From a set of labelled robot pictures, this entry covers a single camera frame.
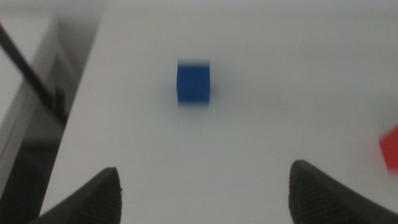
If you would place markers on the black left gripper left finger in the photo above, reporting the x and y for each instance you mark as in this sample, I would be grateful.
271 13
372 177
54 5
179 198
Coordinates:
96 202

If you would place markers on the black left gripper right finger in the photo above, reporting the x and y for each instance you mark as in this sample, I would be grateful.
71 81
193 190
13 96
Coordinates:
317 199

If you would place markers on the red cube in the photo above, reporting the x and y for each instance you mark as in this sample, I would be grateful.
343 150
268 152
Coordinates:
391 149

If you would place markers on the blue cube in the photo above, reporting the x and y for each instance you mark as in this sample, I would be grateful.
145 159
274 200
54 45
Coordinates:
193 84

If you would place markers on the white side furniture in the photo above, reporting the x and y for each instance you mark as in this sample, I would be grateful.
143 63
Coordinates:
18 124

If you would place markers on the black metal bar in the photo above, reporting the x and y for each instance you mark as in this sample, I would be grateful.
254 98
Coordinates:
31 74

